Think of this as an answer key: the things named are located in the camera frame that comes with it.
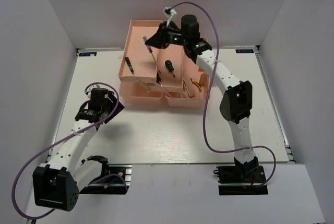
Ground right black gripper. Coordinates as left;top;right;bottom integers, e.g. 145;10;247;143
145;21;188;49

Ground purple handle screwdriver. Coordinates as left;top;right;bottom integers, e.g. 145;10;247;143
143;36;161;73

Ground green stubby screwdriver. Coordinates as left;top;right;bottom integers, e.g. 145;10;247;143
165;60;176;78
156;73;162;85

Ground pink plastic tool box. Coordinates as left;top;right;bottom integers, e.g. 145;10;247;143
118;20;210;109

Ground black precision screwdriver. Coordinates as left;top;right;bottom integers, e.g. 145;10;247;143
125;57;135;75

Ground yellow long-nose pliers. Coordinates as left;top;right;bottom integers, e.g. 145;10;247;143
190;78;202;92

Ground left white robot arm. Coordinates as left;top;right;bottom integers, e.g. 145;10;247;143
32;87;124;211

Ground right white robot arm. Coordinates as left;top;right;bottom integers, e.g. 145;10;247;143
145;15;258;182

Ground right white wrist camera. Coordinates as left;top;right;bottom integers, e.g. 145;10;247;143
163;7;177;26

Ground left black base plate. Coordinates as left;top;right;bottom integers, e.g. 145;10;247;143
79;165;132;195

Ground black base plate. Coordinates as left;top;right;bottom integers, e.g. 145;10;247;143
79;165;132;195
213;166;268;196

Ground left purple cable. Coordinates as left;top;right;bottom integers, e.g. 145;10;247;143
11;82;129;219

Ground purple cable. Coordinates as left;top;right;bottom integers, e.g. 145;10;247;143
169;2;277;187
11;82;129;219

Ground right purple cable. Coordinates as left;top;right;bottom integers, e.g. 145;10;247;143
169;2;277;187

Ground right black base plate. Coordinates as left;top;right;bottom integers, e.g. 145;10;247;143
213;166;268;196

